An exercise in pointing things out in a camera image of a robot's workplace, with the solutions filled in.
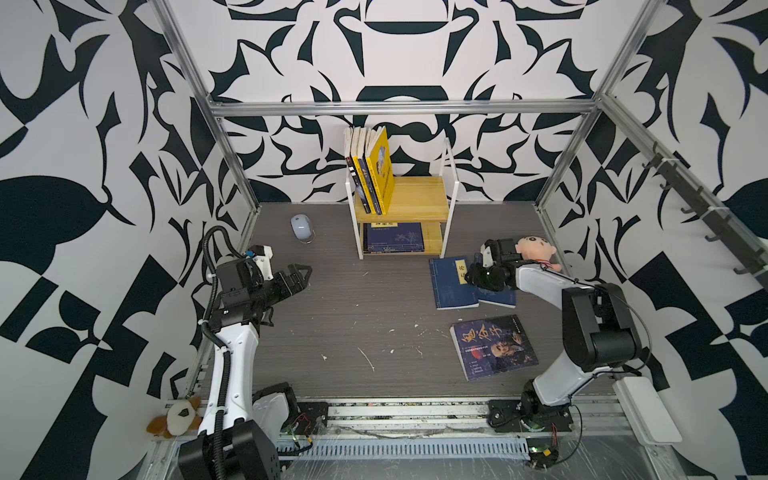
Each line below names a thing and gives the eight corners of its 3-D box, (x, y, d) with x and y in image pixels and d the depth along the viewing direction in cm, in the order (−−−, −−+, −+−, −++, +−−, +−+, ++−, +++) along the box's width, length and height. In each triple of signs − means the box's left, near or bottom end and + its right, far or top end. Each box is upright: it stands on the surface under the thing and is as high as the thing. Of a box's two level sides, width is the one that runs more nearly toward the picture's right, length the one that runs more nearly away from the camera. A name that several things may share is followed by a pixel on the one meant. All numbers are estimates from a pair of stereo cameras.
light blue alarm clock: (300, 247, 110) (294, 230, 102) (293, 233, 114) (286, 215, 106) (317, 240, 112) (311, 223, 104) (309, 227, 116) (304, 209, 108)
